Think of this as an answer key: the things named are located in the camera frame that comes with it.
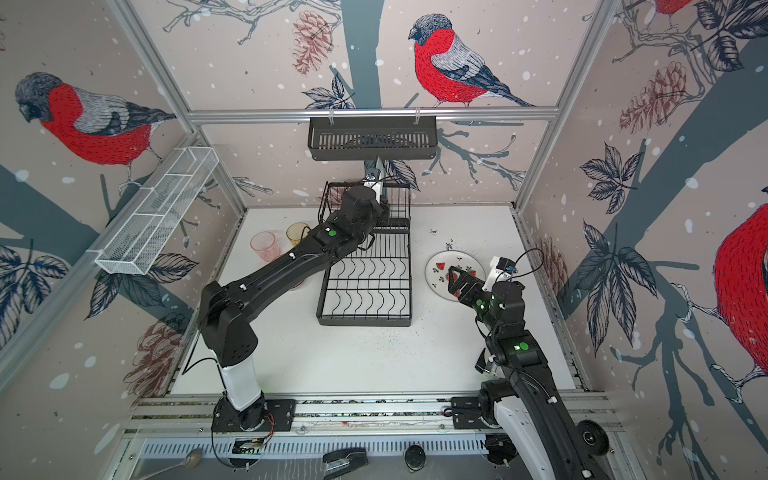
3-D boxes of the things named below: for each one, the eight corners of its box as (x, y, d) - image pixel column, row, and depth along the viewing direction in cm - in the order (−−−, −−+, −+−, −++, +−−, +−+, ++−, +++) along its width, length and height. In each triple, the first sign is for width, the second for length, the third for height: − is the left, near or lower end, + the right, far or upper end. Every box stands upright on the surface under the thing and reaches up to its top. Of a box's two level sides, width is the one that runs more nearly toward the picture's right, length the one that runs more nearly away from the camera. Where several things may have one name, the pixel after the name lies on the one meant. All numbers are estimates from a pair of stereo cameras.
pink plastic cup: (256, 262, 107) (247, 247, 101) (262, 246, 112) (254, 231, 105) (280, 262, 107) (272, 247, 100) (285, 246, 112) (278, 231, 105)
